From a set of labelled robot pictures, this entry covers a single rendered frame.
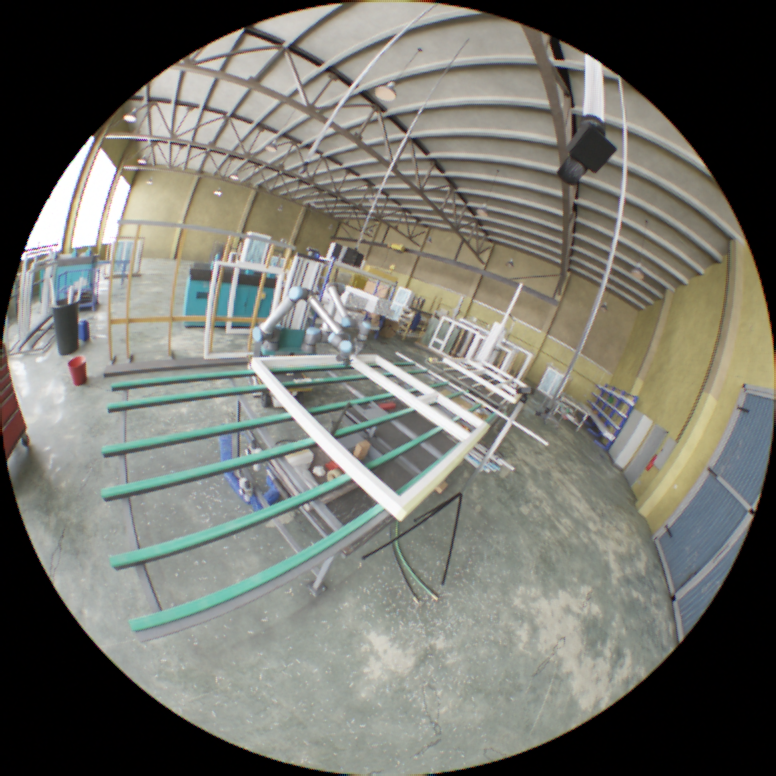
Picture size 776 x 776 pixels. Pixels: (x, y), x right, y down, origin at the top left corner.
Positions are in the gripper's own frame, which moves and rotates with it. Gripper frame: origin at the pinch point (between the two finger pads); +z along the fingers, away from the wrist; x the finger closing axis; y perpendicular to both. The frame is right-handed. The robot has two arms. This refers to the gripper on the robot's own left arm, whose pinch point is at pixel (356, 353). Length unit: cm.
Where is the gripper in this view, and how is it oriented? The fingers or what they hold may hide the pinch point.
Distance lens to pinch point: 253.0
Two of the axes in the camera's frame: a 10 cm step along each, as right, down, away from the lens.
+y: 5.9, -1.1, 8.0
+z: -3.5, 8.6, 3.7
